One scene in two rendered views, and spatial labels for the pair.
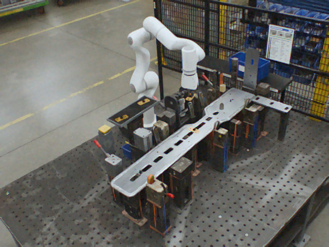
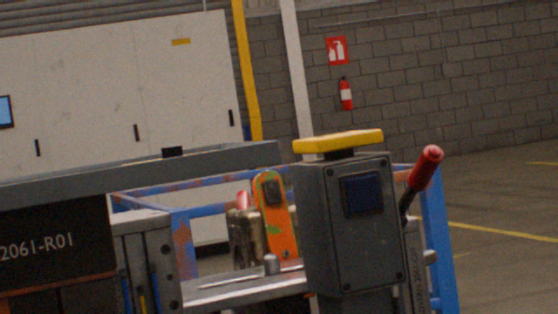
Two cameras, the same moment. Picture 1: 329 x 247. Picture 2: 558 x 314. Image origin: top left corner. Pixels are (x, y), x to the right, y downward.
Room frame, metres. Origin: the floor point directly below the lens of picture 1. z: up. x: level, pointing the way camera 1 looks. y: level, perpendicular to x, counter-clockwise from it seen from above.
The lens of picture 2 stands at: (2.70, 0.78, 1.20)
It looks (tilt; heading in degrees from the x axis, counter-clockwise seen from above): 3 degrees down; 207
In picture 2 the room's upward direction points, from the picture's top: 9 degrees counter-clockwise
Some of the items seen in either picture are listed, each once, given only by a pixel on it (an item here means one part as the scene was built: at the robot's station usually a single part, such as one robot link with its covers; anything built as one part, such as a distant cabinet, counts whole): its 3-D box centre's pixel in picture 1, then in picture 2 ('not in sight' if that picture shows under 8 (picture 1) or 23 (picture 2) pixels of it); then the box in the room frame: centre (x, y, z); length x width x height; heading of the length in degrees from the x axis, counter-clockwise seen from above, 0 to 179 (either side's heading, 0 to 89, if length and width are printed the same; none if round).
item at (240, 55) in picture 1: (248, 66); not in sight; (2.69, -0.73, 1.10); 0.30 x 0.17 x 0.13; 41
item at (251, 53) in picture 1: (251, 69); not in sight; (2.49, -0.70, 1.17); 0.12 x 0.01 x 0.34; 47
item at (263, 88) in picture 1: (261, 104); not in sight; (2.42, -0.79, 0.88); 0.08 x 0.08 x 0.36; 47
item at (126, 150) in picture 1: (131, 150); not in sight; (2.11, 0.27, 0.74); 0.11 x 0.10 x 0.09; 137
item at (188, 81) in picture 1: (189, 78); not in sight; (1.98, -0.17, 1.39); 0.10 x 0.07 x 0.11; 61
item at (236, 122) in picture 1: (235, 138); not in sight; (2.05, -0.50, 0.84); 0.11 x 0.08 x 0.29; 47
